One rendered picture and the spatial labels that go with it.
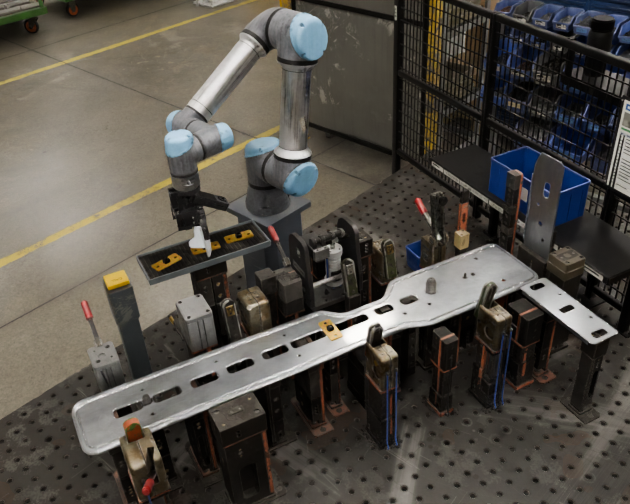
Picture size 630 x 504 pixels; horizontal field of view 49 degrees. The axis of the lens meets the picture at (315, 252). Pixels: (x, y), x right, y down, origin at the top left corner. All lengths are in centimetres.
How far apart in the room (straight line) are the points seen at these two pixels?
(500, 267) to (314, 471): 83
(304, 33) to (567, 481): 139
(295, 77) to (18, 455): 135
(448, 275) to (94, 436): 111
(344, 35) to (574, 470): 324
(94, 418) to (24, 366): 183
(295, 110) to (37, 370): 207
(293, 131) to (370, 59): 249
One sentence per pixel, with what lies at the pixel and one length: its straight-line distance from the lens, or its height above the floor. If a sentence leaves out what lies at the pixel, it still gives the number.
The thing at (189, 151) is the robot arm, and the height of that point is 149.
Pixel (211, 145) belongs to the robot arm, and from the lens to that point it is 190.
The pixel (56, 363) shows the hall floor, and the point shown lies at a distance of 361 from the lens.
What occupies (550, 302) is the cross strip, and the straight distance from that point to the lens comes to 211.
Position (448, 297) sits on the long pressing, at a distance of 208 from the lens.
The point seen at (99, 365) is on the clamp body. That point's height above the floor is 106.
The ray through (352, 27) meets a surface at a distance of 456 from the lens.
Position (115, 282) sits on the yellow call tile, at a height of 116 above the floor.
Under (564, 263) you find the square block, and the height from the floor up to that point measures 106.
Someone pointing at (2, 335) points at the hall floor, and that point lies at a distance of 390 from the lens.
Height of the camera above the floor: 230
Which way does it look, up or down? 35 degrees down
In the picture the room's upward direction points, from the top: 4 degrees counter-clockwise
